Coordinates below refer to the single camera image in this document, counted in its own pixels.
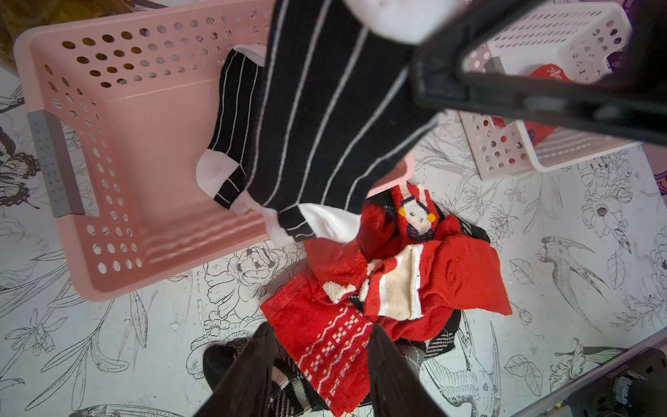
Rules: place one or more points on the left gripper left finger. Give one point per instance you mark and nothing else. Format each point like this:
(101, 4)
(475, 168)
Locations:
(240, 386)

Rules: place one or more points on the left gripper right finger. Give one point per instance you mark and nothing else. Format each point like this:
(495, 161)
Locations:
(395, 390)

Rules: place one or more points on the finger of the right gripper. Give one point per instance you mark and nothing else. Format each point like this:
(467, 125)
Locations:
(630, 104)

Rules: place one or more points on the red bear sock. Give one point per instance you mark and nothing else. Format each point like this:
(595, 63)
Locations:
(402, 216)

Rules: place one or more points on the black white striped sock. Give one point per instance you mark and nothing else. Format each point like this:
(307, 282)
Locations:
(291, 393)
(221, 171)

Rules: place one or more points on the black pinstripe sock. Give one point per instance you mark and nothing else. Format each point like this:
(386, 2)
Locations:
(336, 112)

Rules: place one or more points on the white plastic basket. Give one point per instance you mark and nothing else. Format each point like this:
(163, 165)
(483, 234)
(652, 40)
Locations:
(550, 51)

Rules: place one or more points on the pink plastic basket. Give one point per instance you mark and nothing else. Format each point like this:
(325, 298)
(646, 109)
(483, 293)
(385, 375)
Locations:
(120, 109)

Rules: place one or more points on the black plaid sock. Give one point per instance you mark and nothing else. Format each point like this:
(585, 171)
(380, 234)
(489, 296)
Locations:
(443, 342)

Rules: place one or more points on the red patterned sock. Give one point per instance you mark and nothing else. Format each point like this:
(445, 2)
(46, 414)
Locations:
(327, 341)

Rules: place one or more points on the artificial plant bouquet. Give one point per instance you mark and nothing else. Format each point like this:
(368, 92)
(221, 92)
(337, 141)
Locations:
(17, 16)

